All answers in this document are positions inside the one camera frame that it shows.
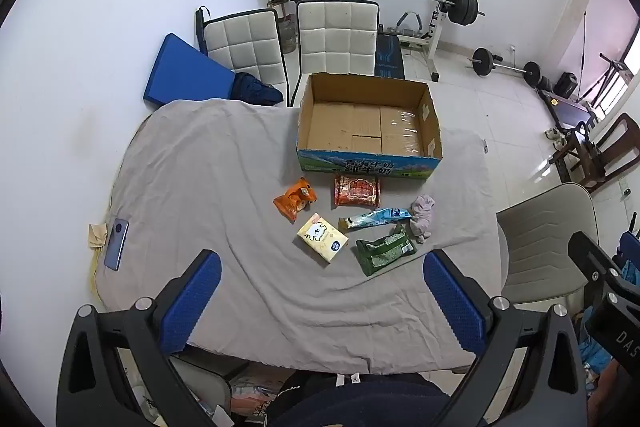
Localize beige plastic chair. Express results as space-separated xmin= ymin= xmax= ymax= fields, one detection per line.
xmin=496 ymin=183 xmax=601 ymax=308

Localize cardboard box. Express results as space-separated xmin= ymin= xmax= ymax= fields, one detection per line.
xmin=295 ymin=73 xmax=445 ymax=180

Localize white quilted chair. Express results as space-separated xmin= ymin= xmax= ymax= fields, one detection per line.
xmin=202 ymin=8 xmax=290 ymax=102
xmin=287 ymin=0 xmax=381 ymax=108

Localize orange snack packet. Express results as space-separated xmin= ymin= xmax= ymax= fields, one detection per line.
xmin=273 ymin=177 xmax=319 ymax=222

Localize blue and white tube packet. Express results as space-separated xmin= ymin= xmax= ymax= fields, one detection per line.
xmin=338 ymin=206 xmax=412 ymax=232

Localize red snack packet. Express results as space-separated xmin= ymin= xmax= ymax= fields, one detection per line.
xmin=333 ymin=174 xmax=382 ymax=208

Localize black strap handle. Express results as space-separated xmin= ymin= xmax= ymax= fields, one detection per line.
xmin=195 ymin=6 xmax=211 ymax=55

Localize yellow tissue pack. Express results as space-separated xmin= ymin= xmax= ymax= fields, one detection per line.
xmin=297 ymin=213 xmax=350 ymax=266

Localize blue smartphone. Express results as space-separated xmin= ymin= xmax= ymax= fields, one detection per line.
xmin=104 ymin=218 xmax=130 ymax=272

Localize dark wooden chair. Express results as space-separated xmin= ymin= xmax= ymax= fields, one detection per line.
xmin=549 ymin=113 xmax=640 ymax=192

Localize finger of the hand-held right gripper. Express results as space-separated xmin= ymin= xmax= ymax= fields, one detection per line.
xmin=617 ymin=232 xmax=640 ymax=288
xmin=568 ymin=231 xmax=626 ymax=308

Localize grey exercise machine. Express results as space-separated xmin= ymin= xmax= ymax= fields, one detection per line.
xmin=395 ymin=10 xmax=426 ymax=38

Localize beige crumpled paper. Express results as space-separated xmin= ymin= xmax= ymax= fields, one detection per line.
xmin=87 ymin=222 xmax=108 ymax=250

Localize short barbell with black plates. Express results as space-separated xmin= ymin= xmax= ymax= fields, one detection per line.
xmin=468 ymin=48 xmax=542 ymax=86

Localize green snack packet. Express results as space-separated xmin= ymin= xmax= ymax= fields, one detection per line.
xmin=355 ymin=223 xmax=418 ymax=277

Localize blue foam mat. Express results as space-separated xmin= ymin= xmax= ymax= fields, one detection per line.
xmin=143 ymin=33 xmax=236 ymax=108

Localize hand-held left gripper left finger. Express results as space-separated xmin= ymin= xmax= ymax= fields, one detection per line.
xmin=56 ymin=250 xmax=223 ymax=427

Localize pale pink cloth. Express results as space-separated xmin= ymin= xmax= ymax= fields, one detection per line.
xmin=410 ymin=194 xmax=437 ymax=244

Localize rusty gas cylinder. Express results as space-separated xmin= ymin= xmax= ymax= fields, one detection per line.
xmin=267 ymin=0 xmax=298 ymax=54

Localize black treadmill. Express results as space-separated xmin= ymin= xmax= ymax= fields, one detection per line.
xmin=537 ymin=88 xmax=598 ymax=132

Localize black weight bench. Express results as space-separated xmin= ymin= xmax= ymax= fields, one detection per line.
xmin=374 ymin=32 xmax=406 ymax=80

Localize dark blue jacket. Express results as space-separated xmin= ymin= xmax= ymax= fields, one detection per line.
xmin=231 ymin=71 xmax=284 ymax=106

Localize white barbell rack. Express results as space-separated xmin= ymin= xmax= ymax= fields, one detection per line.
xmin=315 ymin=0 xmax=461 ymax=82

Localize person's dark trousers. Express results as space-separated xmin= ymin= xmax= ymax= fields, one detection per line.
xmin=265 ymin=372 xmax=453 ymax=427

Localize grey table cloth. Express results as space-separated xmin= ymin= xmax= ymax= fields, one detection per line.
xmin=90 ymin=98 xmax=501 ymax=375

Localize black speaker box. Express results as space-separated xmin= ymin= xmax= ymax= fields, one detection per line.
xmin=555 ymin=72 xmax=578 ymax=98

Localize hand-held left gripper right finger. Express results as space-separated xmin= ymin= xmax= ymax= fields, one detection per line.
xmin=422 ymin=249 xmax=588 ymax=427

